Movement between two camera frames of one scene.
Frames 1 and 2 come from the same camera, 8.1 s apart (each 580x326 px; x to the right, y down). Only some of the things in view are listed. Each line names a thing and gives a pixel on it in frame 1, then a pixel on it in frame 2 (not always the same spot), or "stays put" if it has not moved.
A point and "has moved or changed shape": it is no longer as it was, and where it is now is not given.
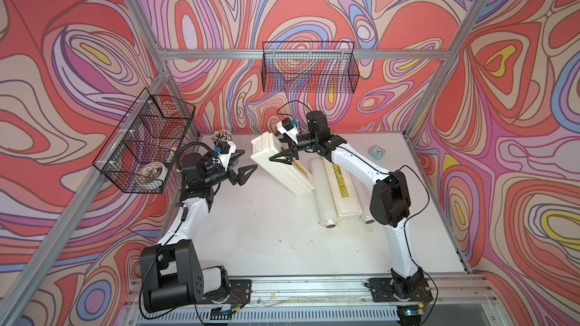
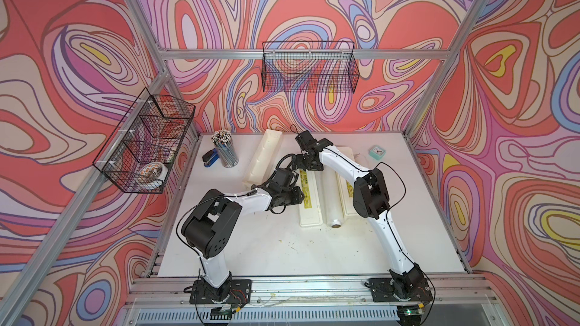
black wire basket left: (140, 151) stays put
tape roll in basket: (155, 170) stays put
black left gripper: (232, 180) to (297, 199)
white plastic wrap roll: (324, 192) has moved or changed shape
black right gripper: (286, 153) to (298, 160)
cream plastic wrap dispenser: (293, 176) to (312, 217)
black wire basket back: (313, 66) stays put
